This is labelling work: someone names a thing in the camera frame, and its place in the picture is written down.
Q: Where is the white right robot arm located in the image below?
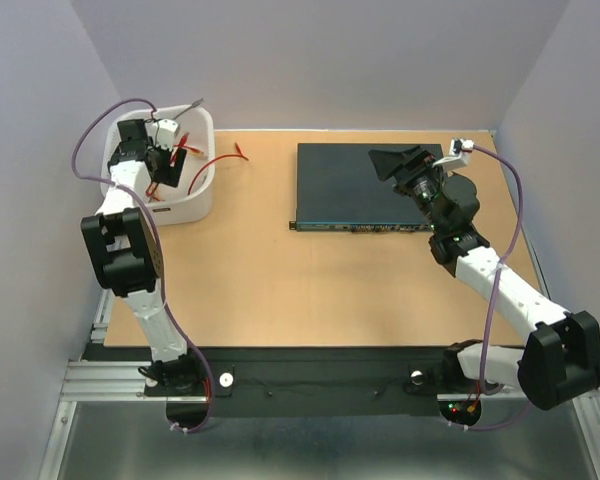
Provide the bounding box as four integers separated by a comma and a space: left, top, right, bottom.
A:
369, 138, 600, 410

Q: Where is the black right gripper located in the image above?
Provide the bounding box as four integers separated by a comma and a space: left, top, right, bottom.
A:
369, 144, 446, 234

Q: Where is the red patch cable long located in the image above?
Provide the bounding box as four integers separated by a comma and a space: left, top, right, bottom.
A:
187, 142, 250, 195

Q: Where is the dark blue network switch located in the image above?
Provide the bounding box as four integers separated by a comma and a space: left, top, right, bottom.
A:
289, 143, 430, 233

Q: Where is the red patch cable looped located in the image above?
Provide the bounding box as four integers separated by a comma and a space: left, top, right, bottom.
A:
147, 130, 190, 199

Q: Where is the white plastic basket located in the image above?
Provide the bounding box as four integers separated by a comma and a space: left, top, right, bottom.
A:
98, 105, 215, 226

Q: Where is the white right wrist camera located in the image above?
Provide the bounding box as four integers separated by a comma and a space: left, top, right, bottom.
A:
432, 138, 475, 172

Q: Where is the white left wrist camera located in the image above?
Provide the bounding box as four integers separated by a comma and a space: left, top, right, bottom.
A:
150, 118, 180, 151

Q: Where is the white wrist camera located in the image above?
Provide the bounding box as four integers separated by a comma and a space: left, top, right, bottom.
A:
432, 138, 475, 172
150, 118, 180, 151

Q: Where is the grey cable in basket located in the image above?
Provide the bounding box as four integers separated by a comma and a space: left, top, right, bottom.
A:
172, 97, 205, 121

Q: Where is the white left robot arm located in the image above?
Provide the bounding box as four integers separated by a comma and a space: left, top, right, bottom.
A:
81, 119, 209, 395

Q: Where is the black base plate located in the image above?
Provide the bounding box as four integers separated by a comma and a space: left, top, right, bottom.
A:
79, 344, 576, 419

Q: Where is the aluminium frame rail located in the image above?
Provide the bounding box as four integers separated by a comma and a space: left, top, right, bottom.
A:
59, 357, 600, 401

